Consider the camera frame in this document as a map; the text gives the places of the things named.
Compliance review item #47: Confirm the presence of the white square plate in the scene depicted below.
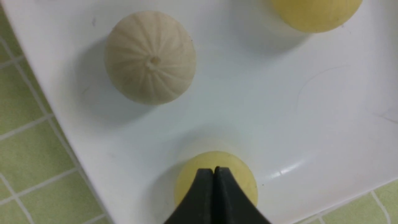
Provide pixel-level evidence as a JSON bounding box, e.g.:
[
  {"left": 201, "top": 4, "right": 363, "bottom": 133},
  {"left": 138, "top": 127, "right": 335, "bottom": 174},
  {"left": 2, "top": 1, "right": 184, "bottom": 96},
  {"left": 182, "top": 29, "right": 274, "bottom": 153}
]
[{"left": 1, "top": 0, "right": 397, "bottom": 224}]

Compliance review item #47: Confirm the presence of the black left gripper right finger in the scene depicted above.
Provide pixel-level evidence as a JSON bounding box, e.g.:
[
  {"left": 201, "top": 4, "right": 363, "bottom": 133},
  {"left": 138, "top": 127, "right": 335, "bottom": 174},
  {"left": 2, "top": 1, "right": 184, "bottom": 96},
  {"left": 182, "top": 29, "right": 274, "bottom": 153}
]
[{"left": 214, "top": 167, "right": 270, "bottom": 224}]

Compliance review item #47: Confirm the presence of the pale white steamed bun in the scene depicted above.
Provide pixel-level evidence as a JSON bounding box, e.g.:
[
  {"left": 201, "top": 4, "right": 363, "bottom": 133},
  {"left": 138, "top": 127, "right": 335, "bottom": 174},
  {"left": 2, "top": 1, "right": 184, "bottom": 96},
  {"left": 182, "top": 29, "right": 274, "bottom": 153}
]
[{"left": 104, "top": 11, "right": 197, "bottom": 105}]

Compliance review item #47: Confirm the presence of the yellow steamed bun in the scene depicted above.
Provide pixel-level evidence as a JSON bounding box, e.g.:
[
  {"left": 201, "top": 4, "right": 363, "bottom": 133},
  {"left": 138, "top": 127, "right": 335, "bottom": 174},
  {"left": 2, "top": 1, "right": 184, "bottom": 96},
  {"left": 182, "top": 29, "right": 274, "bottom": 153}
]
[
  {"left": 272, "top": 0, "right": 362, "bottom": 34},
  {"left": 174, "top": 151, "right": 258, "bottom": 207}
]

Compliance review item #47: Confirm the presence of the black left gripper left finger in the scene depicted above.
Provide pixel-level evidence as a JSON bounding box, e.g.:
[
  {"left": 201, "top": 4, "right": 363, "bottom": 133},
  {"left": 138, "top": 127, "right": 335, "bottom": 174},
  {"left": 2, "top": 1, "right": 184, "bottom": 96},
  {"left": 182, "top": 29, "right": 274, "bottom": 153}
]
[{"left": 165, "top": 169, "right": 213, "bottom": 224}]

